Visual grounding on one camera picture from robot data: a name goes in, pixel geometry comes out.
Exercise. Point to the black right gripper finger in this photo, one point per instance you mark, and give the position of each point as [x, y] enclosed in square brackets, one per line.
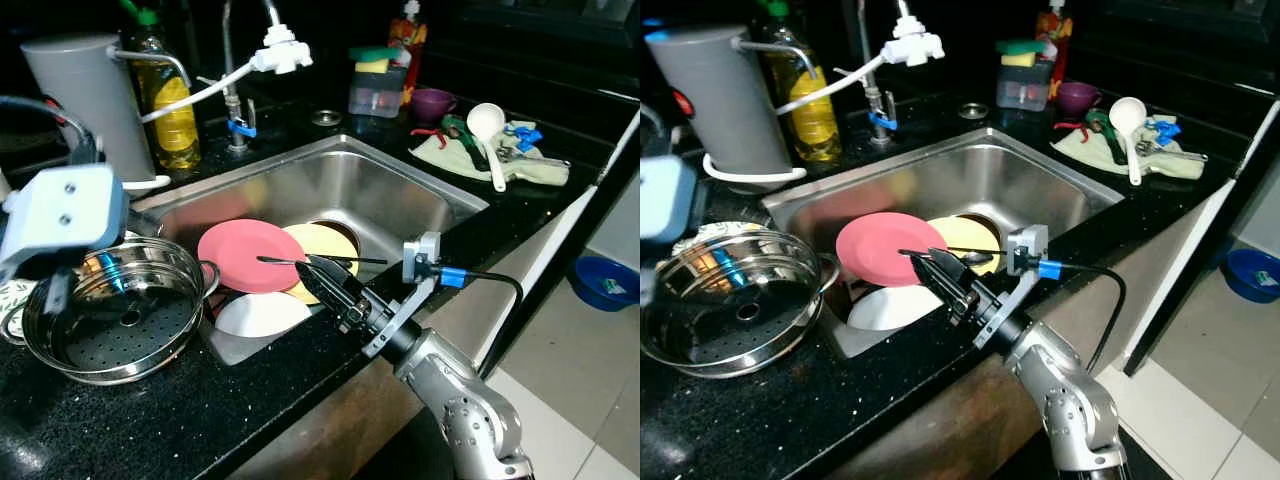
[320, 295]
[945, 270]
[335, 275]
[935, 288]

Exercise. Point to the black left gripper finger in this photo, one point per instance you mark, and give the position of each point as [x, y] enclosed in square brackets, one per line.
[55, 290]

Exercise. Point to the stainless steel steamer pot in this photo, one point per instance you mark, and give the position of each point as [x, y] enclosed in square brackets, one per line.
[120, 330]
[740, 320]

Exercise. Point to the metal kitchen tool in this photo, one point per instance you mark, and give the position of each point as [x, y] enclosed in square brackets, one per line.
[535, 160]
[1175, 153]

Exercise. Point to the yellow plate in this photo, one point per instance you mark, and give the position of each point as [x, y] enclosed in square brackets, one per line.
[330, 245]
[965, 235]

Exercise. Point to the white plate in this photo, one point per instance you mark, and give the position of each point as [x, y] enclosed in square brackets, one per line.
[895, 308]
[260, 315]

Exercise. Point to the pink plate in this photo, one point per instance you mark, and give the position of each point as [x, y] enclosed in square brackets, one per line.
[245, 255]
[880, 245]

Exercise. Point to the stainless steel sink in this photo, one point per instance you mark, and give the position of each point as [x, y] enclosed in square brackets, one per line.
[330, 185]
[960, 175]

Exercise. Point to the round metal counter cap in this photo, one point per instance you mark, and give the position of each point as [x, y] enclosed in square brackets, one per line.
[974, 111]
[325, 118]

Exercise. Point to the light green cloth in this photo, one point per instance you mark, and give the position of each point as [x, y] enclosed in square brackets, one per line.
[450, 158]
[1090, 152]

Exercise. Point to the chrome faucet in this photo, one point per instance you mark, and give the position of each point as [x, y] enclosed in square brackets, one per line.
[235, 110]
[875, 100]

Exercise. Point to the clear plastic sponge container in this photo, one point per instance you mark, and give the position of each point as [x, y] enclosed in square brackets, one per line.
[375, 95]
[1022, 88]

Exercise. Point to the grey cylindrical water filter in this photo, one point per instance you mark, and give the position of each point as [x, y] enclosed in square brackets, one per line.
[85, 100]
[720, 100]

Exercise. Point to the purple cup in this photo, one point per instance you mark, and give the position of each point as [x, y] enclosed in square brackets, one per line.
[1077, 97]
[432, 103]

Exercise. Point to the yellow oil bottle green cap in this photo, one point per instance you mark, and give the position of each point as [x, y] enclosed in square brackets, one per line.
[175, 120]
[815, 115]

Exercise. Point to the white plastic ladle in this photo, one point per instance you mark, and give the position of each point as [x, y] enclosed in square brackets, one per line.
[487, 122]
[1128, 117]

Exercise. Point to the green yellow sponge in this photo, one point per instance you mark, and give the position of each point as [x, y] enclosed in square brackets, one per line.
[372, 58]
[1020, 50]

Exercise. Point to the white faucet diverter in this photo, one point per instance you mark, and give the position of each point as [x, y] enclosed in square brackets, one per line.
[280, 50]
[912, 45]

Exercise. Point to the blue plastic utensil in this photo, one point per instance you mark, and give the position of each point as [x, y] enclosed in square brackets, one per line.
[1165, 128]
[525, 135]

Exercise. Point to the blue plastic basin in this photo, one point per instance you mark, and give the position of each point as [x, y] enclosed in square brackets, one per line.
[600, 285]
[1255, 275]

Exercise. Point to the red dish soap bottle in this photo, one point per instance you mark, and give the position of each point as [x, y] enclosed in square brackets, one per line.
[1055, 35]
[410, 40]

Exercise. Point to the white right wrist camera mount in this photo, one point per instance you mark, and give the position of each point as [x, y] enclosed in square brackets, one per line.
[1028, 248]
[421, 255]

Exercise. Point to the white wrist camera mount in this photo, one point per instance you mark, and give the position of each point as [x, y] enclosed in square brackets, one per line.
[1028, 248]
[665, 200]
[421, 255]
[60, 215]

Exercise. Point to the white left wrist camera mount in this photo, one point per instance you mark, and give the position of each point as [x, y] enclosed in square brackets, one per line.
[60, 215]
[665, 200]

